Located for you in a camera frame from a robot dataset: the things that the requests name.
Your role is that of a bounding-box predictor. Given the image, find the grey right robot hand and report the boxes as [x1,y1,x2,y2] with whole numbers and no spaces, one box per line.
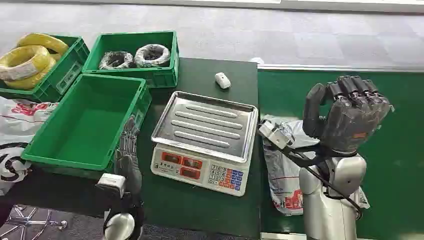
[302,75,395,157]

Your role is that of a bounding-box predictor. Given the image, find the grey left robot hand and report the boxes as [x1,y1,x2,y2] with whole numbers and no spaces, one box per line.
[113,115,144,204]

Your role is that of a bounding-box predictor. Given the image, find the large empty green crate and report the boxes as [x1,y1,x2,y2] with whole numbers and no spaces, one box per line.
[21,73,153,174]

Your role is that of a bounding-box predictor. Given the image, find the white electronic scale body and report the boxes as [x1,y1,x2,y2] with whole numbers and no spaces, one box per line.
[150,142,250,198]

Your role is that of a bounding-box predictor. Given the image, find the grey plastic parcel bag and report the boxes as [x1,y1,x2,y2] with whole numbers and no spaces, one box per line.
[260,114,371,217]

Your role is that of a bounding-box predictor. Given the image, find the steel scale tray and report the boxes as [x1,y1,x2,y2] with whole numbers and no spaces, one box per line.
[150,91,259,164]

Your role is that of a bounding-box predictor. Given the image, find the green crate with yellow coils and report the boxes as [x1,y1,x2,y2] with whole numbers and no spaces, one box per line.
[0,34,91,104]

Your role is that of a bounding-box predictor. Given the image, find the white printed plastic bag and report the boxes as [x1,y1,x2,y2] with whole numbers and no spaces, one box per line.
[0,96,60,197]

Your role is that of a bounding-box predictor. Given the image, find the chrome chair base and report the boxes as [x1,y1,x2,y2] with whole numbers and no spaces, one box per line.
[0,204,69,240]

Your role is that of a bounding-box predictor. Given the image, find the green crate with black coils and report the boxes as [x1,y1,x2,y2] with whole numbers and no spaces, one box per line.
[81,30,180,90]

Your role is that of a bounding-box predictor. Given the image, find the small white plastic device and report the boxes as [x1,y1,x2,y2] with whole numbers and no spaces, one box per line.
[214,71,232,90]

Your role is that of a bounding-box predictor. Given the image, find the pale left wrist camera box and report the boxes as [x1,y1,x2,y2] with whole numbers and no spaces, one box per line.
[96,173,127,199]

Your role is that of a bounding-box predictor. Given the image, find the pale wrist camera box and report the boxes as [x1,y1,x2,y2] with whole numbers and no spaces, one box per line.
[257,119,294,150]
[96,173,127,199]

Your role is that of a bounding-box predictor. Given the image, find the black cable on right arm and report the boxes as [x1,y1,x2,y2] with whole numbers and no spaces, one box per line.
[280,145,364,220]

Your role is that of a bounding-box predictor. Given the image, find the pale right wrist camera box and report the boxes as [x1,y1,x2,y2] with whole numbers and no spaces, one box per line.
[257,119,294,150]

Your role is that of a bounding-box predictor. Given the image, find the black wire coil in wrap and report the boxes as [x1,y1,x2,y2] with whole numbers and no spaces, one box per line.
[98,50,135,71]
[134,43,172,69]

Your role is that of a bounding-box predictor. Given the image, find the yellow wire coil with label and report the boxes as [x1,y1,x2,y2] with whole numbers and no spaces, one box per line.
[0,44,53,82]

